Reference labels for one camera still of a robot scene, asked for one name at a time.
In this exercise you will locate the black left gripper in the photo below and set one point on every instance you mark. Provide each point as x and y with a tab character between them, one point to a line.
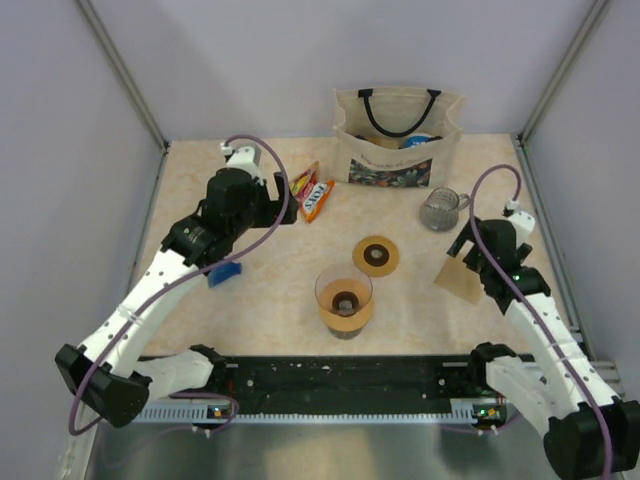
274	209

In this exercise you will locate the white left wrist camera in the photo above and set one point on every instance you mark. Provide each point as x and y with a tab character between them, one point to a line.
245	157

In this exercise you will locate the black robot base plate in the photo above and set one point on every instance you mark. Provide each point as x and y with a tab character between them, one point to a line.
341	385

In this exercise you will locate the blue ribbed dripper cone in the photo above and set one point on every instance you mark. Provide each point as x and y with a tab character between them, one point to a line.
223	273

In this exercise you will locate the orange Fox's candy bag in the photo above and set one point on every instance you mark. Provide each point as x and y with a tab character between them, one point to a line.
310	192

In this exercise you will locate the grey ribbed glass mug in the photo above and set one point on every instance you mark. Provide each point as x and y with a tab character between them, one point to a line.
440	211

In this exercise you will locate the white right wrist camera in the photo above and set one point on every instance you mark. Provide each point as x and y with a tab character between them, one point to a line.
522	221

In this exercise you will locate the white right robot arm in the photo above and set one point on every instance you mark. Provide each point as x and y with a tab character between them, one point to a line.
587	429

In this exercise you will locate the pink glass dripper cone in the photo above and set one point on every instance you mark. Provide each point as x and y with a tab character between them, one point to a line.
344	296

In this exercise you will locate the brown paper coffee filter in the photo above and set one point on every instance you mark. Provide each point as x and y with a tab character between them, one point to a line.
456	278

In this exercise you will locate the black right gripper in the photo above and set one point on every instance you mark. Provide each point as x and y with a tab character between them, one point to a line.
468	234

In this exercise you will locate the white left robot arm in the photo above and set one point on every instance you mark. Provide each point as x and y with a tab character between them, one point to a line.
105	371

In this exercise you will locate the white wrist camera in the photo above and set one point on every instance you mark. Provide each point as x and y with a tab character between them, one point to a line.
522	221
245	157

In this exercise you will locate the beige floral tote bag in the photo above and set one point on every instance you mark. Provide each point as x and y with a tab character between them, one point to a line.
395	137

